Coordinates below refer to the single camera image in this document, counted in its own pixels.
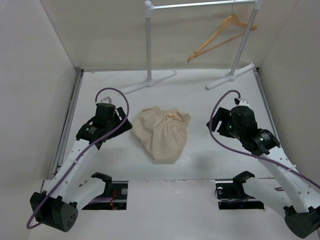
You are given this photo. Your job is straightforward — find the beige trousers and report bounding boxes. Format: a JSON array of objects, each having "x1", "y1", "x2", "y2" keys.
[{"x1": 132, "y1": 106, "x2": 191, "y2": 163}]

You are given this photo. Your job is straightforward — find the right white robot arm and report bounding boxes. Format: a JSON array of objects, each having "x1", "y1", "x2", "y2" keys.
[{"x1": 206, "y1": 103, "x2": 320, "y2": 239}]

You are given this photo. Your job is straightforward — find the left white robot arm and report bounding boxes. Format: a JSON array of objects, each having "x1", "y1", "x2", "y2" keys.
[{"x1": 30, "y1": 103, "x2": 132, "y2": 233}]

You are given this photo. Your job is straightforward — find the wooden clothes hanger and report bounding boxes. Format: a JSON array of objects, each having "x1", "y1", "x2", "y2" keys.
[{"x1": 184, "y1": 4, "x2": 258, "y2": 63}]

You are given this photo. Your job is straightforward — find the white clothes rack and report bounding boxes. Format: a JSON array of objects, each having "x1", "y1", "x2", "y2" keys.
[{"x1": 122, "y1": 0, "x2": 262, "y2": 94}]

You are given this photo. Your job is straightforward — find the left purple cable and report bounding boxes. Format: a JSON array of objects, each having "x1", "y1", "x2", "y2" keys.
[{"x1": 26, "y1": 87, "x2": 130, "y2": 230}]

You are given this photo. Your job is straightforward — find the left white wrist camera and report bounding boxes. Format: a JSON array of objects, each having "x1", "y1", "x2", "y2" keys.
[{"x1": 95, "y1": 96, "x2": 112, "y2": 105}]

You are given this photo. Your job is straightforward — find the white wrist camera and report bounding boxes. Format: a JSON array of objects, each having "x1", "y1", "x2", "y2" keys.
[
  {"x1": 95, "y1": 96, "x2": 112, "y2": 105},
  {"x1": 234, "y1": 98, "x2": 250, "y2": 108}
]

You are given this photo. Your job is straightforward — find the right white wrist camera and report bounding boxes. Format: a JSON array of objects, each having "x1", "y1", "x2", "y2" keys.
[{"x1": 234, "y1": 98, "x2": 250, "y2": 108}]

